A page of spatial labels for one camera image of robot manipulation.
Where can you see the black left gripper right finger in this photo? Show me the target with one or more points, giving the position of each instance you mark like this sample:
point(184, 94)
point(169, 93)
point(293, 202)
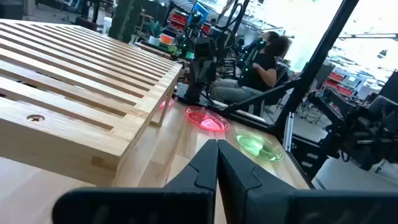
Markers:
point(264, 205)

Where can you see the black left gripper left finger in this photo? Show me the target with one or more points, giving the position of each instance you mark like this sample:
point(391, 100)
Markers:
point(186, 202)

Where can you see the translucent pink plastic plate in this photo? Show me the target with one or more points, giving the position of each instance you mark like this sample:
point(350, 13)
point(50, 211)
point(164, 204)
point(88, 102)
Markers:
point(161, 104)
point(199, 116)

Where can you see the translucent green plastic plate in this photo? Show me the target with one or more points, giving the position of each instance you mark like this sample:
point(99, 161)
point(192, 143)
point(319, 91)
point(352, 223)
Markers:
point(264, 151)

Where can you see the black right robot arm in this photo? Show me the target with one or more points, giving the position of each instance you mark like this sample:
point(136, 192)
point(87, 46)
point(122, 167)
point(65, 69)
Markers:
point(196, 91)

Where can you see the wooden slatted shelf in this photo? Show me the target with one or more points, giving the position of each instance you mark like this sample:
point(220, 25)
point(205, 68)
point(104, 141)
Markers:
point(77, 87)

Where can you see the orange plastic container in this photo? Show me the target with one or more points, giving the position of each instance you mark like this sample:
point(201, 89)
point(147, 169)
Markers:
point(167, 39)

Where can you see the red storage bins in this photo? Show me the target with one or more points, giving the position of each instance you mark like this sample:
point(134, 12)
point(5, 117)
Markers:
point(178, 20)
point(337, 84)

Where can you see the seated person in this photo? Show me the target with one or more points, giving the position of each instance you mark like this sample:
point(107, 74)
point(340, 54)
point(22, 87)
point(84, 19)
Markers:
point(261, 71)

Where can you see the small potted green plant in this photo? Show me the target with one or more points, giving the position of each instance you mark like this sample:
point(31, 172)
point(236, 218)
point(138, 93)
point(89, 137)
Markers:
point(154, 40)

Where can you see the black office chair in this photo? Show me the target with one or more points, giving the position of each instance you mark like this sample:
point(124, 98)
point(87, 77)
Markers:
point(281, 77)

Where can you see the white bucket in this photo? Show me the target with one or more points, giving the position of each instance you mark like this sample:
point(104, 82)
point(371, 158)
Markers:
point(107, 25)

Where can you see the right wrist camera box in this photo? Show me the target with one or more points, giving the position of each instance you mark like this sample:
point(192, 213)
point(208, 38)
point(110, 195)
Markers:
point(204, 48)

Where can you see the silver aluminium bracket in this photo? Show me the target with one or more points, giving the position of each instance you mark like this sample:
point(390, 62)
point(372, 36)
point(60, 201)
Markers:
point(288, 132)

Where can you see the black metal rig frame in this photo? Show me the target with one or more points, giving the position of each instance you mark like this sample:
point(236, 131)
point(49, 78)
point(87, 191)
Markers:
point(311, 68)

